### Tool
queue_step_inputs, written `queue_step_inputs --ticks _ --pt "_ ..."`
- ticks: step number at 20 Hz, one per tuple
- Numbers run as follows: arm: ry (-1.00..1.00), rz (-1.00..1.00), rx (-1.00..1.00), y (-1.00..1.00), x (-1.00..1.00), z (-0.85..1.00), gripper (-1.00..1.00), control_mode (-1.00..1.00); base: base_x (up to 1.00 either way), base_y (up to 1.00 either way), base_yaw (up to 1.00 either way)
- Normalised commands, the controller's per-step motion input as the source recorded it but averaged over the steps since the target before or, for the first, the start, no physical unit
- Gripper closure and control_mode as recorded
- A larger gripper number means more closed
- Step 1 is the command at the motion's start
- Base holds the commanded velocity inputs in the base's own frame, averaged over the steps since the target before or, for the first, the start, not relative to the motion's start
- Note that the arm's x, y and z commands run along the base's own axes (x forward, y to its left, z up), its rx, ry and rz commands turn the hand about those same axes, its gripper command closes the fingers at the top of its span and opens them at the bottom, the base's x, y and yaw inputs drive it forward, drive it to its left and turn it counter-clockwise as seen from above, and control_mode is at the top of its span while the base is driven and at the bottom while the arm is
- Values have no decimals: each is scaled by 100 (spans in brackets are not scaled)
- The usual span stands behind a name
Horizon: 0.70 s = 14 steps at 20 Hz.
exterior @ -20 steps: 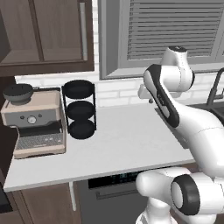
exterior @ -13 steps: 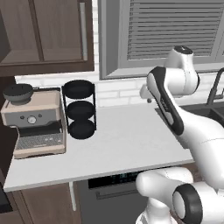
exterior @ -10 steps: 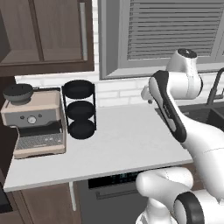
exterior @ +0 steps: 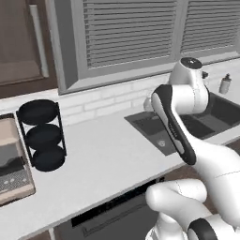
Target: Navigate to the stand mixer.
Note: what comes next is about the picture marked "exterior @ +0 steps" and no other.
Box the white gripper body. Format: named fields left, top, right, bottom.
left=142, top=95, right=155, bottom=113

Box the grey window frame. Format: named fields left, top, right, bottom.
left=46, top=0, right=240, bottom=96

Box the brown wall cupboard door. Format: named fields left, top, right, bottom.
left=0, top=0, right=59, bottom=99

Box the dark grey sink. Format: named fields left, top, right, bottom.
left=124, top=91, right=240, bottom=157

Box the wide grey window blind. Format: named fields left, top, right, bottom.
left=82, top=0, right=178, bottom=69

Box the grey dishwasher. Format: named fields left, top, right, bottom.
left=53, top=176, right=167, bottom=240

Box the narrow grey window blind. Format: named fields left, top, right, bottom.
left=180, top=0, right=240, bottom=54

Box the grey soap dispenser bottle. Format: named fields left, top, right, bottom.
left=218, top=73, right=233, bottom=95

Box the black three-tier wire stand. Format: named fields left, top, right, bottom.
left=15, top=98, right=68, bottom=173

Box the grey cupboard door handle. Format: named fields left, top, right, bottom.
left=29, top=3, right=51, bottom=79

